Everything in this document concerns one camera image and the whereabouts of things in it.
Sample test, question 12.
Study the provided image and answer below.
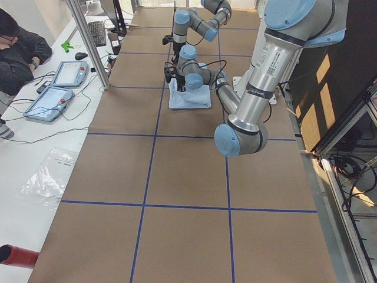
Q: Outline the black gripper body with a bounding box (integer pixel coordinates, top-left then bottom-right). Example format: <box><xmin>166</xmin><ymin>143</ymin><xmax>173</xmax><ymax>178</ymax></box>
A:
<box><xmin>162</xmin><ymin>34</ymin><xmax>183</xmax><ymax>64</ymax></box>
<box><xmin>164</xmin><ymin>67</ymin><xmax>186</xmax><ymax>91</ymax></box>

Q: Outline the light blue button-up shirt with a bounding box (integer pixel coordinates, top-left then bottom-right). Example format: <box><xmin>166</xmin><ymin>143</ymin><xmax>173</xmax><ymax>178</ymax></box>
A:
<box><xmin>168</xmin><ymin>60</ymin><xmax>211</xmax><ymax>110</ymax></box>

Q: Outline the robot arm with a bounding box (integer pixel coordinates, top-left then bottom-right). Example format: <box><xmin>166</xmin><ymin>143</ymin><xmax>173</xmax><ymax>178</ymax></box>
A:
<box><xmin>162</xmin><ymin>0</ymin><xmax>232</xmax><ymax>65</ymax></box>
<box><xmin>163</xmin><ymin>1</ymin><xmax>348</xmax><ymax>157</ymax></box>

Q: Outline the black monitor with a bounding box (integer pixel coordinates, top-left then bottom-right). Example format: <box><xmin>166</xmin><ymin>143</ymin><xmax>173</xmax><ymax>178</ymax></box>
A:
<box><xmin>100</xmin><ymin>0</ymin><xmax>127</xmax><ymax>37</ymax></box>

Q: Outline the black keyboard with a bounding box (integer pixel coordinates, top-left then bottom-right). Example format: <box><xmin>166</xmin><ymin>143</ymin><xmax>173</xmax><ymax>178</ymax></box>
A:
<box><xmin>88</xmin><ymin>21</ymin><xmax>107</xmax><ymax>47</ymax></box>

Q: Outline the black computer mouse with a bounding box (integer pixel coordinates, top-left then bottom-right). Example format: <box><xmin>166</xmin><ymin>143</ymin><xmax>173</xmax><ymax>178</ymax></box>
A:
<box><xmin>74</xmin><ymin>52</ymin><xmax>88</xmax><ymax>61</ymax></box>

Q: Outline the upper teach pendant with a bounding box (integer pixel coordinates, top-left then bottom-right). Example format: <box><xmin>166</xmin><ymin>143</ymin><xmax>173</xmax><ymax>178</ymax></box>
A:
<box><xmin>51</xmin><ymin>60</ymin><xmax>88</xmax><ymax>88</ymax></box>

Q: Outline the teach pendant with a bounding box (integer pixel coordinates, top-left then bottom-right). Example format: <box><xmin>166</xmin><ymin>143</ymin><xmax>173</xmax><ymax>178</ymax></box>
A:
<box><xmin>23</xmin><ymin>86</ymin><xmax>74</xmax><ymax>122</ymax></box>
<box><xmin>51</xmin><ymin>60</ymin><xmax>88</xmax><ymax>88</ymax></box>

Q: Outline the green plastic tool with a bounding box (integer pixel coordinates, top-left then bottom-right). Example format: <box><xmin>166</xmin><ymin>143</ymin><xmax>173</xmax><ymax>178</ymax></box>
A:
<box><xmin>61</xmin><ymin>41</ymin><xmax>74</xmax><ymax>53</ymax></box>

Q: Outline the lower teach pendant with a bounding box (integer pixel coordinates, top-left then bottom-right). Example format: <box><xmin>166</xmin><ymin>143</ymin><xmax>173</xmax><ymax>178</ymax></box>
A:
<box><xmin>23</xmin><ymin>86</ymin><xmax>74</xmax><ymax>122</ymax></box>

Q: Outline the seated person in black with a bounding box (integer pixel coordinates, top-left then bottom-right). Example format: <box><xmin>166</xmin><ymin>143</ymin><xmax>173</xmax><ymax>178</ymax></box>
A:
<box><xmin>1</xmin><ymin>9</ymin><xmax>52</xmax><ymax>96</ymax></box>

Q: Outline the black control cabinet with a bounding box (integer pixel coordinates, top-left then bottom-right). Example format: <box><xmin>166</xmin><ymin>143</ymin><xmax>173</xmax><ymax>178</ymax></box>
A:
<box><xmin>289</xmin><ymin>1</ymin><xmax>376</xmax><ymax>151</ymax></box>

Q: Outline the clear plastic bag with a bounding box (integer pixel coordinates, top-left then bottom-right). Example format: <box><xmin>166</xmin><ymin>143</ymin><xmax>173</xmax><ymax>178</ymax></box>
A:
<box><xmin>18</xmin><ymin>147</ymin><xmax>79</xmax><ymax>211</ymax></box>

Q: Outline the red cylinder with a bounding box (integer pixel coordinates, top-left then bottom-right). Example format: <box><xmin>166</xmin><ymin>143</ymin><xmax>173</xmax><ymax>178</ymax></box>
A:
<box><xmin>1</xmin><ymin>244</ymin><xmax>39</xmax><ymax>269</ymax></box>

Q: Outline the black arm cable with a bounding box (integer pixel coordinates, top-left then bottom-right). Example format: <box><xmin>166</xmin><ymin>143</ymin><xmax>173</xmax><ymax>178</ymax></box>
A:
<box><xmin>199</xmin><ymin>60</ymin><xmax>228</xmax><ymax>89</ymax></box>

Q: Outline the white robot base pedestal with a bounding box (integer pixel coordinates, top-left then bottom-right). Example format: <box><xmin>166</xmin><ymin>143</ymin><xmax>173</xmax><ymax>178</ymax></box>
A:
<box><xmin>232</xmin><ymin>61</ymin><xmax>263</xmax><ymax>99</ymax></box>

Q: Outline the grey aluminium frame post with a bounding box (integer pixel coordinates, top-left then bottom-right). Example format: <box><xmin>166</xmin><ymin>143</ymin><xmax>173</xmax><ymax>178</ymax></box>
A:
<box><xmin>66</xmin><ymin>0</ymin><xmax>110</xmax><ymax>91</ymax></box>

